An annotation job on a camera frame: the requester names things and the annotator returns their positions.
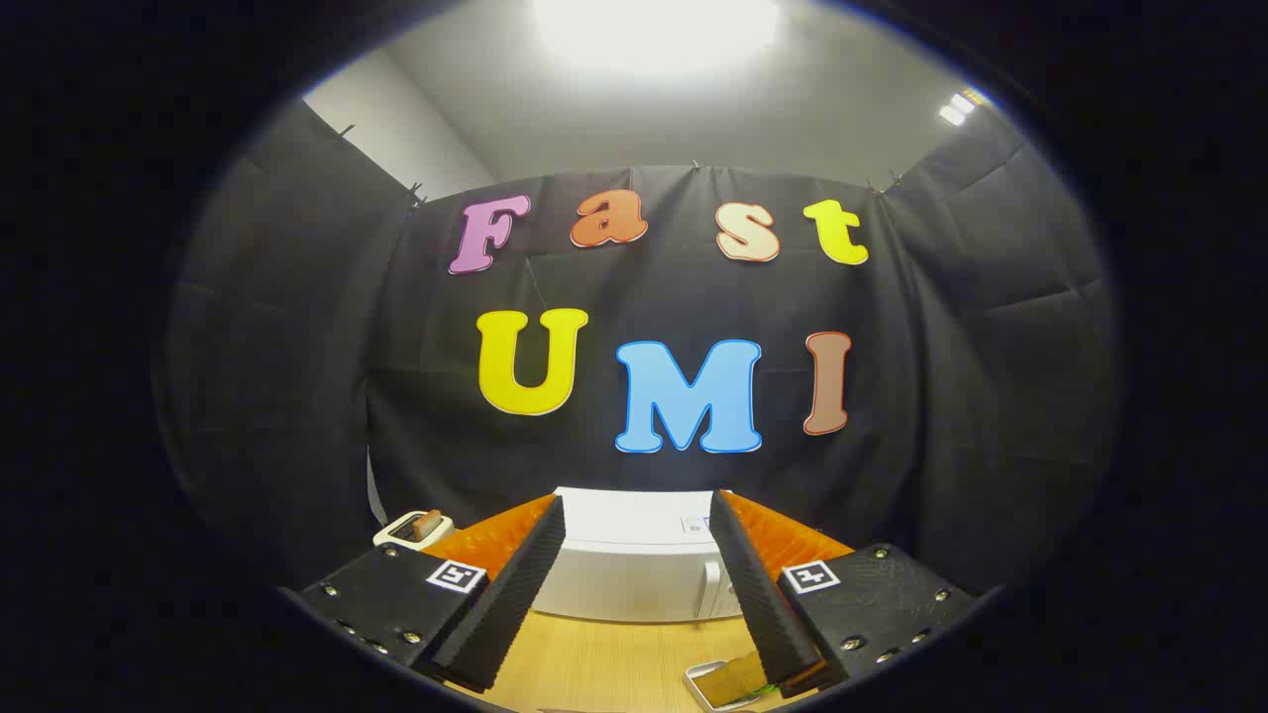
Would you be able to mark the brown bread lettuce sandwich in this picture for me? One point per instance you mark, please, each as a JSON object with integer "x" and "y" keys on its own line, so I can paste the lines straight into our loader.
{"x": 735, "y": 678}

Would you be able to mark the white plate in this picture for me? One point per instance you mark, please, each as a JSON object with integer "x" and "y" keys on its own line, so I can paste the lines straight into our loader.
{"x": 696, "y": 675}

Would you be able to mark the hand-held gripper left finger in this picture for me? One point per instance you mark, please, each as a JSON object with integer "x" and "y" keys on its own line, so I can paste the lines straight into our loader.
{"x": 505, "y": 614}

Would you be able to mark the brown toast slice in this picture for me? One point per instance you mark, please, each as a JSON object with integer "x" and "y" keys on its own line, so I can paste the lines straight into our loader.
{"x": 428, "y": 525}

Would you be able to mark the white toaster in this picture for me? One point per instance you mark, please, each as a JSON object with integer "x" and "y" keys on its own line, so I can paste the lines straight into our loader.
{"x": 391, "y": 533}

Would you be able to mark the small ceiling light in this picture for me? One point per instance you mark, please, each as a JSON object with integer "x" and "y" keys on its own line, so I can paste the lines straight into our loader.
{"x": 957, "y": 105}

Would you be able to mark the white microwave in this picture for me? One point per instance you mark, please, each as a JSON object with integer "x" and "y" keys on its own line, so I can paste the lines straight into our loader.
{"x": 634, "y": 574}

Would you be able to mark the black backdrop cloth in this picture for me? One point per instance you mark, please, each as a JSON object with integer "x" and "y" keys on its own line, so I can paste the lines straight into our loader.
{"x": 693, "y": 297}

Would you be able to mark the large ceiling light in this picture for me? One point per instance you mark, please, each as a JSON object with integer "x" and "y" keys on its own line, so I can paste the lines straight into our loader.
{"x": 654, "y": 30}

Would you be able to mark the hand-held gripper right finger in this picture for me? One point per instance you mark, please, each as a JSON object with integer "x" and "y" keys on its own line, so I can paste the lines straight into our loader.
{"x": 763, "y": 604}

